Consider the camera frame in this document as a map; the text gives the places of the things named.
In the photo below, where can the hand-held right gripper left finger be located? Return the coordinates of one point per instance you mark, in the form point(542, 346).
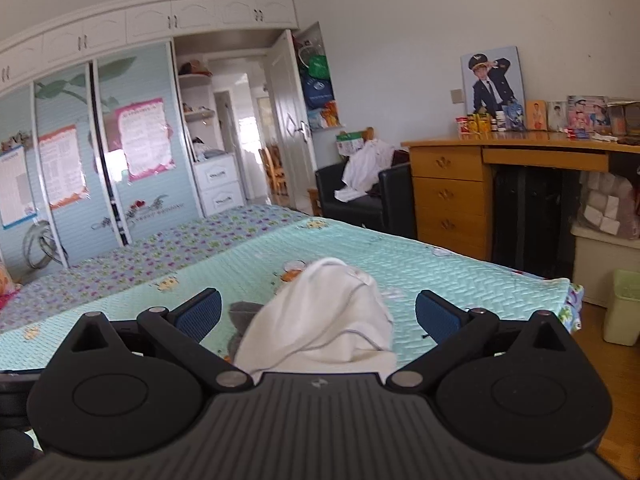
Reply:
point(202, 312)

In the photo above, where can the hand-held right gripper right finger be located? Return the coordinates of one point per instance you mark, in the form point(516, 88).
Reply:
point(434, 317)

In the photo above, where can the white garment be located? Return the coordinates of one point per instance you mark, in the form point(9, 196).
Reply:
point(320, 320)

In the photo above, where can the white clothes pile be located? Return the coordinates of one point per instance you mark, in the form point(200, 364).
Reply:
point(365, 166)

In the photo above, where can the green quilted bed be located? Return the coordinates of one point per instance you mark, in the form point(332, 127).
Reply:
point(210, 255)

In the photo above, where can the wooden desk with drawers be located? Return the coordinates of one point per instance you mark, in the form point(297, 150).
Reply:
point(450, 195)

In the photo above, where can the white drawer unit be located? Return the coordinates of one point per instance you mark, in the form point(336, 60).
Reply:
point(218, 186)

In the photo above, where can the black armchair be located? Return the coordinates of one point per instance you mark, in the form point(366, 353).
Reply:
point(367, 195)

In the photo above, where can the wooden chair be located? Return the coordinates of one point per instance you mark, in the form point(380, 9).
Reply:
point(274, 166)

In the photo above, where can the white storage box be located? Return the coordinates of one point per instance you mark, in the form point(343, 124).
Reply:
point(595, 265)

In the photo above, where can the pink-framed paper poster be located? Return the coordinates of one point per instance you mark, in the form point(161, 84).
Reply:
point(142, 137)

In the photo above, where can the light green trash bin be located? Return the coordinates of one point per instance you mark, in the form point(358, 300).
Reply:
point(623, 307)

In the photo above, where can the green and white carton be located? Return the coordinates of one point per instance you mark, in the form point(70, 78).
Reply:
point(350, 143)

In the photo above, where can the red box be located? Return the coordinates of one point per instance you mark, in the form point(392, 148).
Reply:
point(462, 125)

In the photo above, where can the yellow bottles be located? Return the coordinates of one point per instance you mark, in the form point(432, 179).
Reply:
point(479, 123)

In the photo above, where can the orange-framed paper poster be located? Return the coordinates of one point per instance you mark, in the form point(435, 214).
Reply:
point(61, 166)

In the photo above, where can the clear bag of white boxes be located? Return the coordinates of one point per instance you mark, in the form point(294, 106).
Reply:
point(607, 202)

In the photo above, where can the white room door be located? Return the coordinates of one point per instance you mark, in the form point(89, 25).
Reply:
point(290, 115)

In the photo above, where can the blue-framed paper poster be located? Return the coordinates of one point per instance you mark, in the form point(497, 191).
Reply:
point(14, 187)

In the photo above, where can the white wardrobe with sliding doors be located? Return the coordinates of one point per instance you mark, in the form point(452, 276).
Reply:
point(100, 110)

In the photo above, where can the uniformed child portrait poster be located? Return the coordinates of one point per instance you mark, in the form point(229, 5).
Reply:
point(492, 85)

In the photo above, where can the blue hanging bag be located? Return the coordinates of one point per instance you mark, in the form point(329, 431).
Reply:
point(316, 92)

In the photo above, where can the white tissue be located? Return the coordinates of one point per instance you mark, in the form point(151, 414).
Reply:
point(606, 137)

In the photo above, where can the green hanging bag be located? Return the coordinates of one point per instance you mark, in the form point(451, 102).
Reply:
point(318, 66)

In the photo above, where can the wall switch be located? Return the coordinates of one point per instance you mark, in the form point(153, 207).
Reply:
point(456, 96)

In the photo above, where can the orange photo frame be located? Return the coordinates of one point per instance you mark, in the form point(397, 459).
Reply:
point(535, 115)

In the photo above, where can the small white photo frame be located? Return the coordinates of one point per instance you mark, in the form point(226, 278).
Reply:
point(556, 116)

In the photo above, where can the large colourful photo frame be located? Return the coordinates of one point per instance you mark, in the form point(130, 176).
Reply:
point(590, 112)

